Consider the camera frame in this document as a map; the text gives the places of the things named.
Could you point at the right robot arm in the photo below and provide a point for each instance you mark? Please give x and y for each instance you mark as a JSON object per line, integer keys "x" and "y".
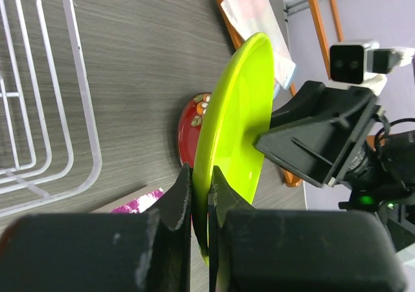
{"x": 381, "y": 180}

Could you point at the white wire dish rack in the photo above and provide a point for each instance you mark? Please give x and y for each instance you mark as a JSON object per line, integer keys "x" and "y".
{"x": 50, "y": 149}

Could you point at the purple treehouse book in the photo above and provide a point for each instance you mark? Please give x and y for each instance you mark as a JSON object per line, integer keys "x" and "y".
{"x": 136, "y": 202}

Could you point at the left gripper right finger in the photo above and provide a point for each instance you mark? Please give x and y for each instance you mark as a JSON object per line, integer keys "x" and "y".
{"x": 295, "y": 250}

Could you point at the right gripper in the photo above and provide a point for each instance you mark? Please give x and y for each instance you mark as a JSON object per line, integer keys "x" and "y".
{"x": 317, "y": 134}

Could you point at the white paper packet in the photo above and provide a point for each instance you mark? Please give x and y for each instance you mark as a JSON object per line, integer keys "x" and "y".
{"x": 251, "y": 16}

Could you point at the lime green plate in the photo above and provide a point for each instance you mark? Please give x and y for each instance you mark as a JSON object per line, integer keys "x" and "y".
{"x": 238, "y": 111}

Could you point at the red floral plate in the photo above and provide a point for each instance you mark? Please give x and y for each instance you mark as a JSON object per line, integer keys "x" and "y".
{"x": 189, "y": 127}

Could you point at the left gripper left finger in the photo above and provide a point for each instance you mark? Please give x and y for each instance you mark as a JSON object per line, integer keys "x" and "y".
{"x": 147, "y": 251}

